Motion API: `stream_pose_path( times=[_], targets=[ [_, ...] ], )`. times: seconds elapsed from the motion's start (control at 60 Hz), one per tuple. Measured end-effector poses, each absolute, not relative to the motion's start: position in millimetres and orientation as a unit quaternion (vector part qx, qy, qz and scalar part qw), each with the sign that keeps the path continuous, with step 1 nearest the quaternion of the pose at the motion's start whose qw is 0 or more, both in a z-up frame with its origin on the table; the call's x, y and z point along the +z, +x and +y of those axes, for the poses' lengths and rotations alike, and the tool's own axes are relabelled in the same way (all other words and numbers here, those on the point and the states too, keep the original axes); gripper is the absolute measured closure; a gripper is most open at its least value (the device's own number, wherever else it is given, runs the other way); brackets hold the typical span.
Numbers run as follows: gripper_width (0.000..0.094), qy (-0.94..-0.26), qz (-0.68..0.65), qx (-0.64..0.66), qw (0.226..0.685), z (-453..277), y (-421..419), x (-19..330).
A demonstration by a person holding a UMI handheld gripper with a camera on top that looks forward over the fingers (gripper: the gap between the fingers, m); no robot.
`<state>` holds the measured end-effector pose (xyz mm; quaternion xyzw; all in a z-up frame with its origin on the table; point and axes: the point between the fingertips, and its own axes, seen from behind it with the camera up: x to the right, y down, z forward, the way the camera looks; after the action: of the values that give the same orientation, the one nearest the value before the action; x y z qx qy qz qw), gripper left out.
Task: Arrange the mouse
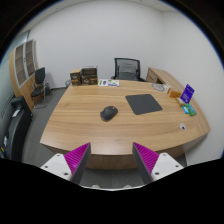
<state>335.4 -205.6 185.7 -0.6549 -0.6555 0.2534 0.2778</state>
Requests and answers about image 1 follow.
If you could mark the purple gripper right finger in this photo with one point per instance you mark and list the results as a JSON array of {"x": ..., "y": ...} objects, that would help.
[{"x": 153, "y": 166}]

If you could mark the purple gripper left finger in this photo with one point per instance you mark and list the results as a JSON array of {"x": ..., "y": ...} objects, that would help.
[{"x": 70, "y": 166}]

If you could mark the dark grey mouse pad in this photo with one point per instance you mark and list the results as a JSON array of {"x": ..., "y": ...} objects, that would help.
[{"x": 143, "y": 103}]

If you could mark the black computer mouse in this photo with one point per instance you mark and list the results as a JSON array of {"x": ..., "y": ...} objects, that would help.
[{"x": 108, "y": 113}]

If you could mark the wooden office desk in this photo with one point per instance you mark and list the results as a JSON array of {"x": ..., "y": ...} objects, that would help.
[{"x": 76, "y": 121}]

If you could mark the green blue small packet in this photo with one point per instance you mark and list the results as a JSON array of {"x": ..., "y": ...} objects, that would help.
[{"x": 188, "y": 109}]

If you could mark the round grey coaster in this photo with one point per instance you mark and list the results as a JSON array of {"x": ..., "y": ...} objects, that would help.
[{"x": 158, "y": 87}]

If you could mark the black leather armchair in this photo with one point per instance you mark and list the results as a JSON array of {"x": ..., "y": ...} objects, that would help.
[{"x": 13, "y": 129}]

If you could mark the black visitor chair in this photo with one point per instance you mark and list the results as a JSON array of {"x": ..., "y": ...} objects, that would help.
[{"x": 40, "y": 84}]

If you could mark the wooden side cabinet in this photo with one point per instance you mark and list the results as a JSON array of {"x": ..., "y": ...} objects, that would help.
[{"x": 163, "y": 77}]

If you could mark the small brown cardboard box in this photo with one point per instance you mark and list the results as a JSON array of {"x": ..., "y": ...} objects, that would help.
[{"x": 75, "y": 76}]

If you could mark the large dark cardboard box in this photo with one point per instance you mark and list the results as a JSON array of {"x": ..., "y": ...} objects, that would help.
[{"x": 89, "y": 76}]

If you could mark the black mesh office chair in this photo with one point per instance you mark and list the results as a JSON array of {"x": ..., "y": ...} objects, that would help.
[{"x": 127, "y": 69}]

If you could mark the wooden glass-door bookshelf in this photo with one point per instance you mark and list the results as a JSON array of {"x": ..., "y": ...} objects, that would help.
[{"x": 22, "y": 67}]

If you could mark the white desk cable grommet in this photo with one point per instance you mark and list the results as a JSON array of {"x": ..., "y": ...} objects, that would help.
[{"x": 182, "y": 126}]

